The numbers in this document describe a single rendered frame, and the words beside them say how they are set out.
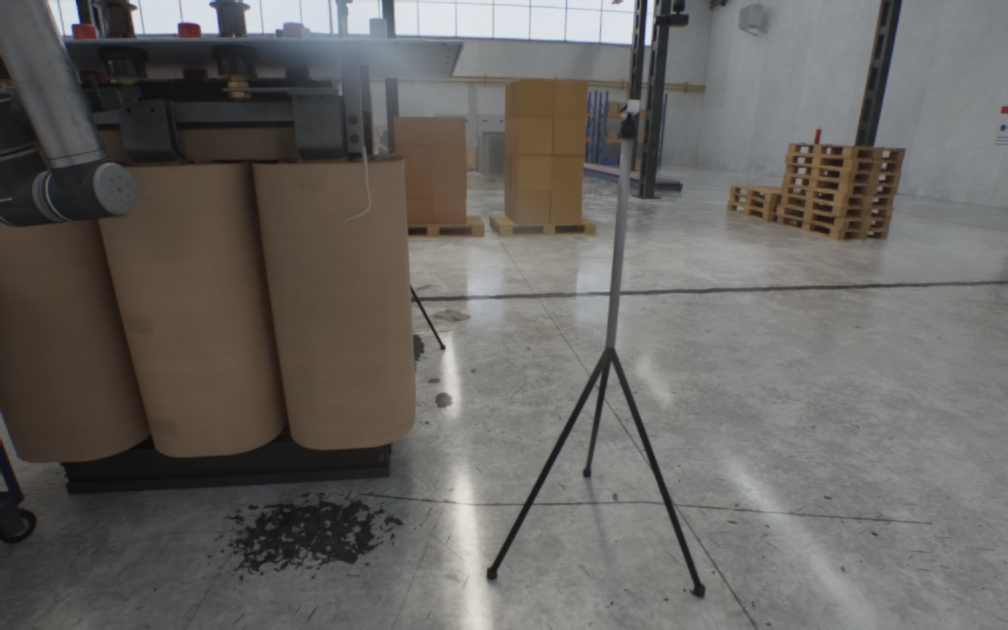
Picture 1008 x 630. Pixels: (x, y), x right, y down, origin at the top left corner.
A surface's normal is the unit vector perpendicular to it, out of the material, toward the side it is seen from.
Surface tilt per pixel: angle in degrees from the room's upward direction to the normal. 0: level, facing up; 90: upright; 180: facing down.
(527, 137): 90
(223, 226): 90
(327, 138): 90
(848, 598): 0
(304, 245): 90
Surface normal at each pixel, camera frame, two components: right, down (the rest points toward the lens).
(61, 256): 0.77, 0.22
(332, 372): 0.14, 0.33
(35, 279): 0.37, 0.32
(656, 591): 0.01, -0.94
